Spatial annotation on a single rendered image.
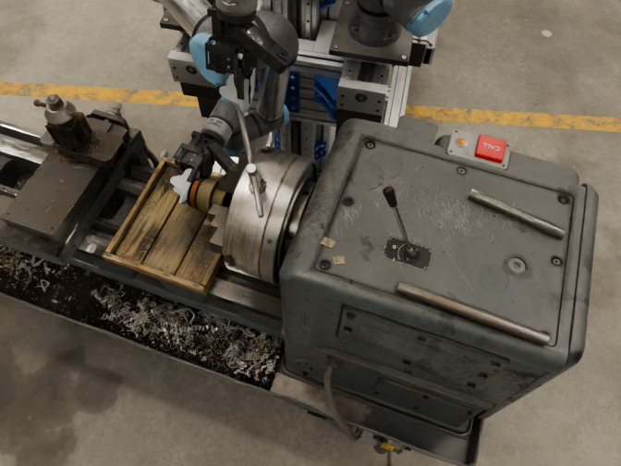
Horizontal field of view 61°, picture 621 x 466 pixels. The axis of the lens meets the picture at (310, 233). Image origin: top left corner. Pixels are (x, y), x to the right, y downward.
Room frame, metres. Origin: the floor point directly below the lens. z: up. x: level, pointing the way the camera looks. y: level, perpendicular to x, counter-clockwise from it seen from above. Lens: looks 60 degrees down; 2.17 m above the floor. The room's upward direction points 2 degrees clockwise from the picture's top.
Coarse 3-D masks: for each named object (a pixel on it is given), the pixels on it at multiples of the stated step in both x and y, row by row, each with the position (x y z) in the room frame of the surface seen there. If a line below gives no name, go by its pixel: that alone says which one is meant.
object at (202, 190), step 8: (192, 184) 0.73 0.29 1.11; (200, 184) 0.73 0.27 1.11; (208, 184) 0.72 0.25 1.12; (216, 184) 0.73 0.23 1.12; (192, 192) 0.71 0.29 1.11; (200, 192) 0.70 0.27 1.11; (208, 192) 0.70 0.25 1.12; (216, 192) 0.71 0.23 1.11; (224, 192) 0.71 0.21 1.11; (192, 200) 0.69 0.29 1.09; (200, 200) 0.69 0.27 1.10; (208, 200) 0.68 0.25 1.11; (216, 200) 0.69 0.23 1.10; (224, 200) 0.72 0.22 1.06; (200, 208) 0.68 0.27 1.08; (208, 208) 0.67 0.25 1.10
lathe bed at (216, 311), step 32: (0, 128) 1.10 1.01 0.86; (0, 160) 0.99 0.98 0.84; (32, 160) 0.97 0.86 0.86; (0, 192) 0.85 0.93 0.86; (128, 192) 0.86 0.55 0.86; (96, 224) 0.75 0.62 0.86; (96, 256) 0.65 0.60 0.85; (160, 288) 0.62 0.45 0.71; (224, 288) 0.56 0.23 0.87; (256, 288) 0.57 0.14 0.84; (256, 320) 0.52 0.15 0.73
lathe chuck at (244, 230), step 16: (256, 160) 0.71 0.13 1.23; (272, 160) 0.72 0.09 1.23; (288, 160) 0.73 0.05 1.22; (240, 176) 0.67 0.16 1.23; (272, 176) 0.67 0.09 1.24; (240, 192) 0.63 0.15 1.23; (272, 192) 0.63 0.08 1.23; (240, 208) 0.60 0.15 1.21; (256, 208) 0.60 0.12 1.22; (240, 224) 0.57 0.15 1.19; (256, 224) 0.57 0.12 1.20; (224, 240) 0.55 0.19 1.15; (240, 240) 0.55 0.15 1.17; (256, 240) 0.54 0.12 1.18; (240, 256) 0.53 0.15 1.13; (256, 256) 0.52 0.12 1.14; (240, 272) 0.53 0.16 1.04; (256, 272) 0.51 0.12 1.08
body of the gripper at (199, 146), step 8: (192, 136) 0.90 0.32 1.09; (200, 136) 0.89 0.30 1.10; (208, 136) 0.89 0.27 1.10; (216, 136) 0.88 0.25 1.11; (184, 144) 0.85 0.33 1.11; (192, 144) 0.86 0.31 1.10; (200, 144) 0.87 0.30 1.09; (208, 144) 0.87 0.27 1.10; (224, 144) 0.88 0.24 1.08; (184, 152) 0.83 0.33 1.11; (192, 152) 0.83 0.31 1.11; (200, 152) 0.83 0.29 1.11; (208, 152) 0.83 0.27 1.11; (176, 160) 0.81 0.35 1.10; (184, 160) 0.80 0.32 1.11; (192, 160) 0.80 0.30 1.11; (208, 160) 0.81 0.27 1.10; (184, 168) 0.80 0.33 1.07; (208, 168) 0.80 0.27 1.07; (200, 176) 0.78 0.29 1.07; (208, 176) 0.80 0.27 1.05
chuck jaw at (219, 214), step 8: (216, 208) 0.67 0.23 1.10; (224, 208) 0.67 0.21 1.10; (216, 216) 0.64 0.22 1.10; (224, 216) 0.64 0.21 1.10; (216, 224) 0.62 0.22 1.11; (224, 224) 0.62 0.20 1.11; (216, 232) 0.60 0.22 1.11; (216, 240) 0.57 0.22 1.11; (216, 248) 0.56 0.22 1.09; (232, 256) 0.54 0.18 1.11
